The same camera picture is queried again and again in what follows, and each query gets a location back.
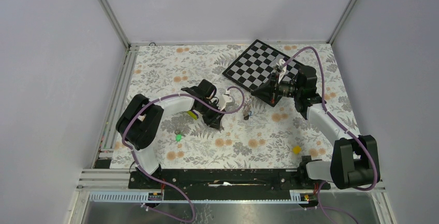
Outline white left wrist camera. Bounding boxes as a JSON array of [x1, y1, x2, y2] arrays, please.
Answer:
[[218, 94, 235, 113]]

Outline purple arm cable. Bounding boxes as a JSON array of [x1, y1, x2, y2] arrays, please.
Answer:
[[281, 46, 382, 224], [122, 86, 245, 224]]

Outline aluminium frame rails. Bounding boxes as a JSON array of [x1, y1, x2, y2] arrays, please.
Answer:
[[70, 0, 399, 224]]

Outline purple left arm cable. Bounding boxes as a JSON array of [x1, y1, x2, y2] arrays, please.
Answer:
[[122, 86, 245, 224]]

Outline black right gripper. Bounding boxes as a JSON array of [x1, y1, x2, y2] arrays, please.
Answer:
[[252, 71, 302, 104]]

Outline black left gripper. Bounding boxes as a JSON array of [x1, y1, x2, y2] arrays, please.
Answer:
[[196, 100, 226, 130]]

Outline black and white chessboard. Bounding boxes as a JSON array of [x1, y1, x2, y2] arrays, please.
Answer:
[[223, 40, 309, 99]]

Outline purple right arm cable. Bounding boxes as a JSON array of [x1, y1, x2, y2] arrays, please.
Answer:
[[281, 46, 382, 224]]

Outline floral patterned table mat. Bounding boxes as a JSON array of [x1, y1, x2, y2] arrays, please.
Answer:
[[110, 43, 372, 170]]

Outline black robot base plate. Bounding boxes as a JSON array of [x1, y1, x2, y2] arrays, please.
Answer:
[[128, 169, 320, 202]]

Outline green key tag with key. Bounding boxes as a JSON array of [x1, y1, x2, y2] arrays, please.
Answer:
[[174, 130, 183, 142]]

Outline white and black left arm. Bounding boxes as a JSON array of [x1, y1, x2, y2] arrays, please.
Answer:
[[116, 80, 233, 188]]

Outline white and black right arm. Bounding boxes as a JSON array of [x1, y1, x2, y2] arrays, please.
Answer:
[[251, 66, 381, 191]]

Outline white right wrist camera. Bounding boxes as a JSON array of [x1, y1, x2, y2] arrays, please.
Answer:
[[274, 58, 286, 83]]

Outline yellow cube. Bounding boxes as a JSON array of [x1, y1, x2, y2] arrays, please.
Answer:
[[291, 145, 302, 155]]

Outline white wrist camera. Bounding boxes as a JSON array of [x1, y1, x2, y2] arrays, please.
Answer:
[[218, 94, 235, 113], [274, 58, 286, 83]]

